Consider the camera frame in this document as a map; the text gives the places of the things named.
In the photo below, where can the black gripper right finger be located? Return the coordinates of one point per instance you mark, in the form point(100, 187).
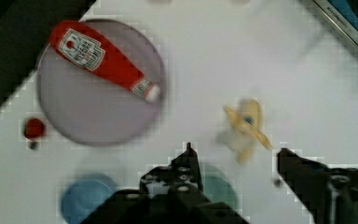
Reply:
point(329, 194)

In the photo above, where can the red toy strawberry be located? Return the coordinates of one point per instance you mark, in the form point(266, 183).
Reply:
point(34, 128)

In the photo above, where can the blue bowl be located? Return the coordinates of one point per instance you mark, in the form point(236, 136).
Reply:
point(84, 195)

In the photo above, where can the red ketchup bottle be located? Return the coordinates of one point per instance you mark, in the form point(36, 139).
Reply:
point(91, 51)

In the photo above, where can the silver black toaster oven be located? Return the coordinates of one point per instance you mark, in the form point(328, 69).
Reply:
point(343, 14)

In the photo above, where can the green mug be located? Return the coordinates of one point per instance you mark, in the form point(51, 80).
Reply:
point(216, 186)

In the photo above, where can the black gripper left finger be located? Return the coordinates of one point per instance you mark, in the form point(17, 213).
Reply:
point(184, 169)

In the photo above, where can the grey round plate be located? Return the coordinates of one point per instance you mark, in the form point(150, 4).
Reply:
point(95, 112)

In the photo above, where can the peeled toy banana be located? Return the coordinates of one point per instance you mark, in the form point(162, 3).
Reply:
point(243, 130)

